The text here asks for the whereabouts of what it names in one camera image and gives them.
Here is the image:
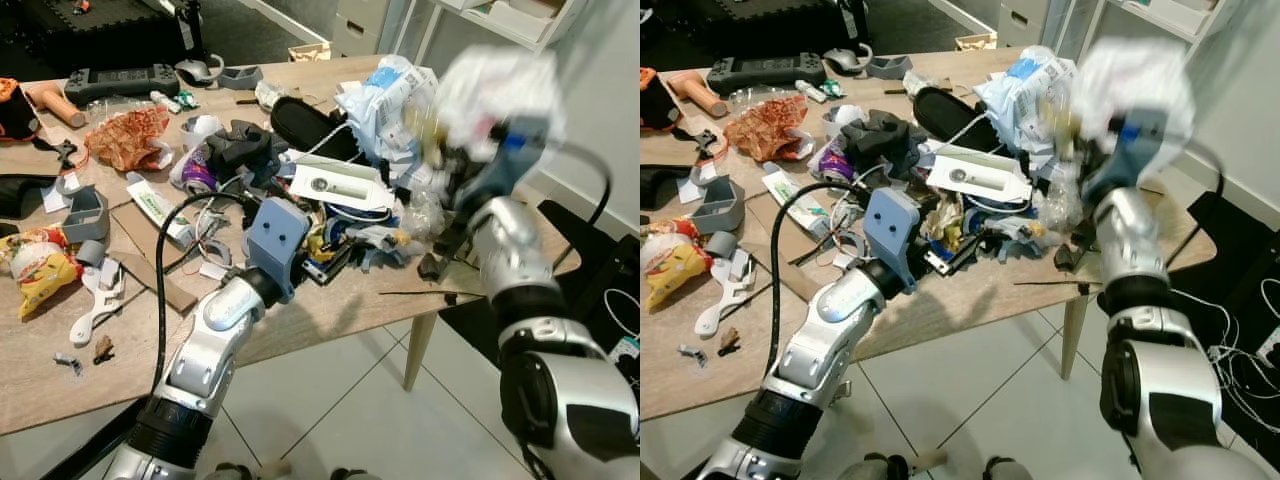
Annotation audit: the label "white paper trash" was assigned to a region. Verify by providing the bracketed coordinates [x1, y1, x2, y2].
[1068, 38, 1197, 151]
[435, 45, 567, 153]

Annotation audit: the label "white box with round hole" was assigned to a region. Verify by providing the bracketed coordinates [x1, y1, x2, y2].
[925, 145, 1033, 207]
[289, 155, 397, 212]

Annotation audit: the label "white blue crumpled bag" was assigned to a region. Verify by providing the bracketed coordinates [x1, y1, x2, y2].
[974, 45, 1083, 153]
[334, 55, 443, 163]

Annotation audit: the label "black crumpled cloth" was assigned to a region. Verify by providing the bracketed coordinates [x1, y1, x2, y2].
[205, 120, 292, 183]
[845, 109, 927, 173]

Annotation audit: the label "wooden table leg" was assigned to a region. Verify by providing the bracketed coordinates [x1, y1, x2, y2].
[402, 310, 439, 392]
[1059, 294, 1092, 382]

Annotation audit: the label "black slipper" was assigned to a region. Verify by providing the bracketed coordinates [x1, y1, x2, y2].
[271, 96, 363, 163]
[911, 86, 993, 151]

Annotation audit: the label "purple wrapper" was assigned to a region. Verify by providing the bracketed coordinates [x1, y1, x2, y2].
[180, 145, 218, 192]
[815, 135, 853, 182]

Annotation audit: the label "black bag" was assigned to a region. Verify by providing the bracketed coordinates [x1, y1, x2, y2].
[1150, 190, 1280, 336]
[440, 198, 641, 363]

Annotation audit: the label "white shelf unit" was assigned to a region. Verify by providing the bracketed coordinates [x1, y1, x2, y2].
[1075, 0, 1227, 43]
[394, 0, 587, 73]

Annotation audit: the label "grey drawer cabinet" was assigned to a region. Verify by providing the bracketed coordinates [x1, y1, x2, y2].
[995, 0, 1053, 47]
[330, 0, 397, 57]

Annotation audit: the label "white green toothpaste tube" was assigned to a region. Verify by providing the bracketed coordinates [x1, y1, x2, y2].
[125, 172, 197, 247]
[762, 164, 832, 237]

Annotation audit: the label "brown cardboard piece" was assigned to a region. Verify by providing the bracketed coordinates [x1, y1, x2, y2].
[110, 205, 201, 313]
[745, 195, 801, 263]

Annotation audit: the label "small grey tray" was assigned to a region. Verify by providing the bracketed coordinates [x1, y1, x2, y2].
[865, 55, 914, 82]
[219, 65, 265, 92]

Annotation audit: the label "flat black fabric piece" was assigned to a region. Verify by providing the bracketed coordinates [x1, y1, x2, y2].
[640, 165, 702, 212]
[0, 174, 63, 220]

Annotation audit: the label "orange black object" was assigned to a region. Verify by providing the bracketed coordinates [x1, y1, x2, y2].
[640, 67, 681, 132]
[0, 78, 42, 141]

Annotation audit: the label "grey computer mouse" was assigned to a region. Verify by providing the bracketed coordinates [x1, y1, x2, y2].
[822, 45, 874, 77]
[175, 55, 227, 87]

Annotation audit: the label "white plastic wrench-shaped part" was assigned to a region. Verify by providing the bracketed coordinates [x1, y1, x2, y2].
[69, 264, 127, 347]
[694, 262, 757, 339]

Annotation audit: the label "orange crumpled snack wrapper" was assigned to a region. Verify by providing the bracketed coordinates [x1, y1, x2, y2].
[724, 95, 810, 164]
[84, 105, 172, 172]

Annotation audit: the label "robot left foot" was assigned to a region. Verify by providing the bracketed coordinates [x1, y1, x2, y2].
[838, 451, 947, 480]
[214, 461, 292, 480]

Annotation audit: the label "yellow chip bag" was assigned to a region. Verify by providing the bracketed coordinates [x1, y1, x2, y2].
[0, 227, 83, 320]
[642, 219, 717, 312]

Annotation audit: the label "black handheld game console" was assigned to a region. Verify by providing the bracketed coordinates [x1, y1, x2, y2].
[705, 54, 830, 98]
[64, 64, 182, 102]

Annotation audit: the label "black foam floor mat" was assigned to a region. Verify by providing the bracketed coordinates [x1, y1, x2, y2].
[640, 0, 871, 63]
[0, 0, 206, 73]

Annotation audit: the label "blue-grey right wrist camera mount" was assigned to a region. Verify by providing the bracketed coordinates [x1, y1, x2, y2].
[1082, 108, 1171, 207]
[456, 115, 552, 216]

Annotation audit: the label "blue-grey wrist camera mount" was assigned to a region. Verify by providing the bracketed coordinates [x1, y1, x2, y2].
[245, 197, 312, 302]
[1082, 108, 1171, 207]
[456, 115, 552, 216]
[864, 187, 927, 293]

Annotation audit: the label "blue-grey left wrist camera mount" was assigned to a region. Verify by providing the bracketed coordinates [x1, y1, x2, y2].
[245, 197, 312, 302]
[864, 187, 927, 293]

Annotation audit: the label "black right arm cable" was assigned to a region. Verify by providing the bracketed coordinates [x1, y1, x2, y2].
[545, 142, 613, 233]
[1165, 135, 1226, 241]

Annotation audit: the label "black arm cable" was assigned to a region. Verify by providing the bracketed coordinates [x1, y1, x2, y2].
[1165, 135, 1226, 241]
[148, 190, 263, 396]
[764, 180, 881, 379]
[545, 142, 613, 233]

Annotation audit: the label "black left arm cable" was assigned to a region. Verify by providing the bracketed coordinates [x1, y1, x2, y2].
[764, 180, 881, 379]
[148, 190, 263, 396]

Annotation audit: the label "white floor cables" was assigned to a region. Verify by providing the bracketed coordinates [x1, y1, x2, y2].
[1170, 284, 1280, 433]
[600, 288, 641, 363]

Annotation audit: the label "grey printed plastic bracket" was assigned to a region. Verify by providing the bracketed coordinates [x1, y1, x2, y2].
[62, 185, 110, 244]
[692, 175, 747, 236]

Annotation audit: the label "tan cylinder handle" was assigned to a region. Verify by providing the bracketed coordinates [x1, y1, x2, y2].
[25, 82, 88, 129]
[667, 71, 730, 119]

